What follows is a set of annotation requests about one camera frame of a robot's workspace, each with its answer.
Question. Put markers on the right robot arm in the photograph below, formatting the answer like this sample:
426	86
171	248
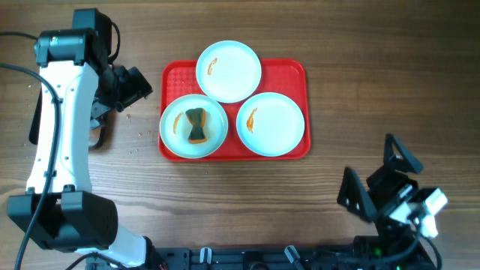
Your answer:
399	240

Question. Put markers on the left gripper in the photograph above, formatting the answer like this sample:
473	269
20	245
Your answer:
136	86

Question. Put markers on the black water basin tray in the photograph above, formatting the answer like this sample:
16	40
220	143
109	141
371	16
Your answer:
99	138

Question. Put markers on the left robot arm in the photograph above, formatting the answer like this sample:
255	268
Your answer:
80	85

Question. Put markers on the orange green sponge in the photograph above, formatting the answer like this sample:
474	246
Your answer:
197	118

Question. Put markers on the white plate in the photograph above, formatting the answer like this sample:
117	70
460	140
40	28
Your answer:
228	71
270	124
175	127

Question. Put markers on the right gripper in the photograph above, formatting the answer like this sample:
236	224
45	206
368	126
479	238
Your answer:
385	189

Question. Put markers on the red plastic tray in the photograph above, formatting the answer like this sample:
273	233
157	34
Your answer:
285	76

